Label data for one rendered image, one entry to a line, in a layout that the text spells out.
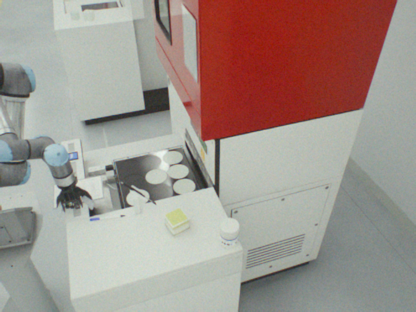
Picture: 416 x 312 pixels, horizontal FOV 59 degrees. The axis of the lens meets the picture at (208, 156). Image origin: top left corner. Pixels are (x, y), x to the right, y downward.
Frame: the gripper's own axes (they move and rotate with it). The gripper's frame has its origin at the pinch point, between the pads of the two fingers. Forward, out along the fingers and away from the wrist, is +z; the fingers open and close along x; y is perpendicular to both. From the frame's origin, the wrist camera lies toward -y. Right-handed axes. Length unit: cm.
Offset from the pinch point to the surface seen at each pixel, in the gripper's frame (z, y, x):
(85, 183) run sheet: -2.4, -13.3, 4.6
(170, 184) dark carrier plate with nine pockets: 4.6, -7.6, 41.3
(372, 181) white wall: 85, -40, 205
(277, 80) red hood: -50, 6, 83
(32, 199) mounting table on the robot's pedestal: 12.5, -26.7, -22.1
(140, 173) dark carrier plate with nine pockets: 4.5, -19.1, 29.6
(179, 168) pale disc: 5, -17, 48
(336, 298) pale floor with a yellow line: 95, 30, 129
